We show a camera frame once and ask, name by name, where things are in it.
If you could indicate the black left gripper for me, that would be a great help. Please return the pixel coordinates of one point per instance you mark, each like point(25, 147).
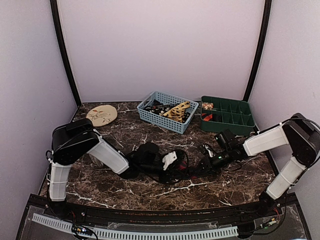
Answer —
point(168, 175)

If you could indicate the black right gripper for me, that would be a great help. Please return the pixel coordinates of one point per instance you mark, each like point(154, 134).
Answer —
point(208, 165)

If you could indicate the red navy striped tie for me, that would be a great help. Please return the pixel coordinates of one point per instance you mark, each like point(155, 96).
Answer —
point(184, 171)

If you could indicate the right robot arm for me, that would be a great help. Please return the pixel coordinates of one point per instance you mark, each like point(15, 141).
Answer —
point(298, 132)

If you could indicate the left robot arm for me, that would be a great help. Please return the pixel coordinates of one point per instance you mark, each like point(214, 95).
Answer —
point(72, 141)

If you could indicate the rolled orange navy striped tie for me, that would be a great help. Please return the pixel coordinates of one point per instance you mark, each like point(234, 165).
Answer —
point(207, 117)

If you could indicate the green divided organizer tray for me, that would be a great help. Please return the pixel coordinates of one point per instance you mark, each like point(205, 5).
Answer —
point(231, 114)

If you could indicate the rolled cream tropical print tie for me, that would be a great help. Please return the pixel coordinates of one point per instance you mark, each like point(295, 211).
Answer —
point(207, 106)

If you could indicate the light blue plastic basket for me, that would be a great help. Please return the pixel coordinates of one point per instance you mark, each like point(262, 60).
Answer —
point(163, 122)

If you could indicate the yellow beetle print tie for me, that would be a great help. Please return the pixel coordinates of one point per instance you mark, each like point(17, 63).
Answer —
point(178, 113)

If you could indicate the black white floral tie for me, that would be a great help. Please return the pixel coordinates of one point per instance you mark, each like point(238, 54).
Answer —
point(159, 108)

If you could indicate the cream floral mug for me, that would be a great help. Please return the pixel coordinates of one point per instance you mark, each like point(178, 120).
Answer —
point(97, 162)

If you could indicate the beige floral plate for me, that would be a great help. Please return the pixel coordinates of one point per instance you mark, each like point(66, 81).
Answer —
point(102, 115)

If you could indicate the black front rail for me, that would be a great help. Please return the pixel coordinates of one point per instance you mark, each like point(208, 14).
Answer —
point(244, 215)

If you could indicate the grey slotted cable duct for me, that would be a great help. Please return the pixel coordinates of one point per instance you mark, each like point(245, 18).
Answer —
point(124, 231)

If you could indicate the black right frame post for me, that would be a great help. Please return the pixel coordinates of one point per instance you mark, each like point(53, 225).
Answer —
point(259, 49)

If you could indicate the black frame post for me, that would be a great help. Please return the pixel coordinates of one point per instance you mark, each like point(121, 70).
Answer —
point(63, 51)
point(259, 49)

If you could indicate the black left frame post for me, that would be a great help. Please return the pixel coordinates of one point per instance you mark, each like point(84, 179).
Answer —
point(63, 51)

